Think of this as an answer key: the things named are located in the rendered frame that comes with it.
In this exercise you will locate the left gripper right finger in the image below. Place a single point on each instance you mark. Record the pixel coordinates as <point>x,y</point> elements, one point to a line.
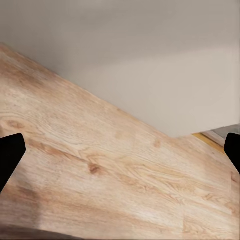
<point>232,149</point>

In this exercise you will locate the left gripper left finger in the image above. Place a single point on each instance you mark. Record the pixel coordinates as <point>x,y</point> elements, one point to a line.
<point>12,149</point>

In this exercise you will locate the fixed window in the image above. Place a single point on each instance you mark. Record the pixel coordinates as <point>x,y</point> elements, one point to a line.
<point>216,138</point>

